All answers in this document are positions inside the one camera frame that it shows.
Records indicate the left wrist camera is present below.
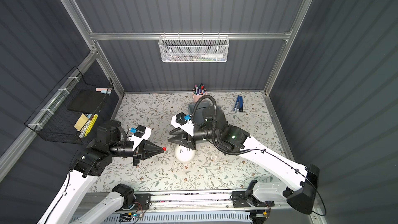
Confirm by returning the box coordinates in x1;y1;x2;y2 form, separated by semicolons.
130;125;152;150

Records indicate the black wire wall basket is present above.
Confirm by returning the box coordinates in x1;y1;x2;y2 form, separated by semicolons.
25;70;118;144

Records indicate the blue stapler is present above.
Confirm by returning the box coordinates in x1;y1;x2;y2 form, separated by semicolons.
233;95;244;113

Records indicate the white marker in basket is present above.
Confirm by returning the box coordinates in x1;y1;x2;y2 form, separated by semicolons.
201;54;223;60

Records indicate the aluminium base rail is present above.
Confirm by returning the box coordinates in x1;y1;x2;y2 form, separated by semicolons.
62;188;315;215

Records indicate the white wire mesh basket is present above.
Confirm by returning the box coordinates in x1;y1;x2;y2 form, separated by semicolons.
158;36;230;63

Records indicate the pink pen cup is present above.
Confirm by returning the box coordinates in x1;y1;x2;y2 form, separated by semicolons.
192;84;207;103

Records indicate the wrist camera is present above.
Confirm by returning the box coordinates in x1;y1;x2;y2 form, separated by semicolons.
130;125;152;150
171;113;194;136

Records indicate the white dome with screws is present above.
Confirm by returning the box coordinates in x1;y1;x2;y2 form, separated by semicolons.
175;145;196;163

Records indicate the yellow sticky note pad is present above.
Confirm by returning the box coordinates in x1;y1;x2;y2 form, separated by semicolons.
74;114;89;131

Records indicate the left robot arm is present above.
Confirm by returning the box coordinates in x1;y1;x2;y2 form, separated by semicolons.
39;120;165;224

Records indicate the black notebook in basket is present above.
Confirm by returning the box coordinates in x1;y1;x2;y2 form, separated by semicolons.
67;90;108;114

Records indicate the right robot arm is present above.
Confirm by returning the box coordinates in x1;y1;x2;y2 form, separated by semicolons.
168;95;325;215

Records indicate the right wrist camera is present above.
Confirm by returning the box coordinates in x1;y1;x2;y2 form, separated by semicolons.
171;113;194;136

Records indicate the grey plastic parts bin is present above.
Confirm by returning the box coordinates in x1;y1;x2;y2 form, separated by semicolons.
190;101;227;143

